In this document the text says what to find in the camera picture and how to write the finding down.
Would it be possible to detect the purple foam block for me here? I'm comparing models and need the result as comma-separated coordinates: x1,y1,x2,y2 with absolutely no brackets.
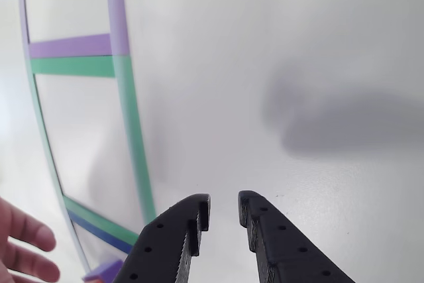
81,259,125,283

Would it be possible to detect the person's hand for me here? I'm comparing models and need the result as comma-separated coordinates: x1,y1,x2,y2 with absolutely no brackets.
0,196,62,283

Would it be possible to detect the blue tape square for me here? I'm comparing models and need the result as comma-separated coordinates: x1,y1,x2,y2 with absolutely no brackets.
61,209,135,274

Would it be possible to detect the green tape square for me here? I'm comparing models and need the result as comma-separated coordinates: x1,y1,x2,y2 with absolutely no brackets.
25,54,158,248

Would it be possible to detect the purple tape square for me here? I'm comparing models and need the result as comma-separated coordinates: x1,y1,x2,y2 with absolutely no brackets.
17,0,129,59

